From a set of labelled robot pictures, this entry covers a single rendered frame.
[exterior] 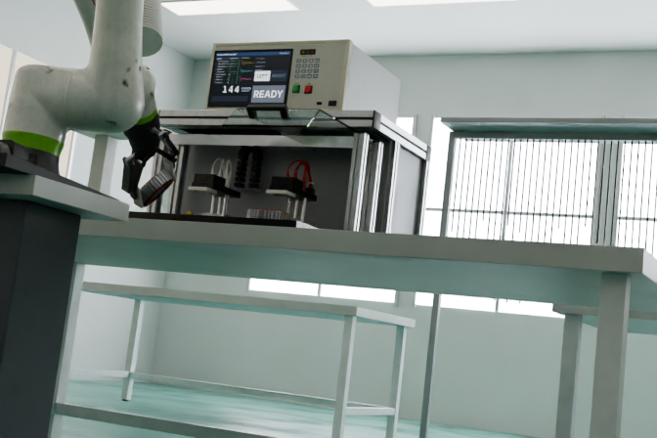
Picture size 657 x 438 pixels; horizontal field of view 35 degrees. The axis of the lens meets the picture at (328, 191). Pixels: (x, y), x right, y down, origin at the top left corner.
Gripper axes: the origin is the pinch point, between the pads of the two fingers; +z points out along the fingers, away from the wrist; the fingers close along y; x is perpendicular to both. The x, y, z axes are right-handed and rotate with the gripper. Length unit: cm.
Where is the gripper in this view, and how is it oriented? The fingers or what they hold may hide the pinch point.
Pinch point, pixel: (154, 187)
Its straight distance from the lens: 274.0
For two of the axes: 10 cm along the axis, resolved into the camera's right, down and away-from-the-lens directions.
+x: -7.8, -4.4, 4.5
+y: 6.3, -5.7, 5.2
